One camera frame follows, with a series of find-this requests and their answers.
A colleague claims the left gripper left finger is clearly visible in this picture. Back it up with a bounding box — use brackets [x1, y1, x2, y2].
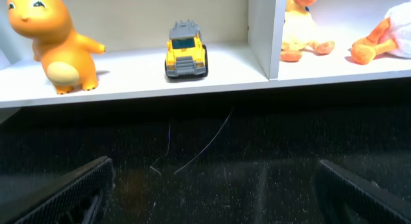
[0, 155, 116, 224]

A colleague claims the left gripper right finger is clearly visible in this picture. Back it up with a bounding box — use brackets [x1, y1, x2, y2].
[312, 159, 411, 224]

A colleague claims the orange dinosaur toy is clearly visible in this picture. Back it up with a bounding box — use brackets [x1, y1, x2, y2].
[6, 0, 107, 96]

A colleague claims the grey and yellow toy truck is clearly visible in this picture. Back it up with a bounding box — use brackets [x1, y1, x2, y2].
[164, 19, 209, 80]

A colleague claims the white plush duck yellow hat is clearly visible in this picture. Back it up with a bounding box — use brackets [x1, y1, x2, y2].
[349, 0, 411, 65]

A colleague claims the white shelf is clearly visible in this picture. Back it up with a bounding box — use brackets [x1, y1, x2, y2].
[0, 0, 411, 110]

